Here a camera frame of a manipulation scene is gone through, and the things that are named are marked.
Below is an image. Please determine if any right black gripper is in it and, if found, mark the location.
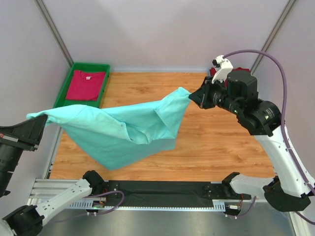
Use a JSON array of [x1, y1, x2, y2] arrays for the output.
[[188, 74, 240, 114]]

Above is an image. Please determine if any teal t shirt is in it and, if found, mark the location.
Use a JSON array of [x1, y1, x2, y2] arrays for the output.
[[26, 87, 190, 170]]

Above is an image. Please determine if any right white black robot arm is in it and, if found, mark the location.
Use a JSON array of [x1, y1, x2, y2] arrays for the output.
[[189, 55, 315, 212]]

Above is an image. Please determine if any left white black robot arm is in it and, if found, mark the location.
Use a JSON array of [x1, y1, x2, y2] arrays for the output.
[[0, 115, 104, 236]]

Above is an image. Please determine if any green plastic tray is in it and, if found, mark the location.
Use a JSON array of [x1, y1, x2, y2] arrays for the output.
[[54, 62, 110, 108]]

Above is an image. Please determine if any pink folded t shirt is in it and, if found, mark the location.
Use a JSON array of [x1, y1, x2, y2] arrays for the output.
[[65, 70, 106, 101]]

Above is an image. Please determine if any aluminium frame rail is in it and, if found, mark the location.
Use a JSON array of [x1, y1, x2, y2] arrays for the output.
[[29, 178, 300, 203]]

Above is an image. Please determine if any slotted grey cable duct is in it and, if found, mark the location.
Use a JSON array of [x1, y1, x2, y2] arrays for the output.
[[66, 200, 225, 212]]

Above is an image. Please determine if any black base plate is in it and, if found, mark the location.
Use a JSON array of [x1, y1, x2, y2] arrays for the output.
[[92, 185, 252, 207]]

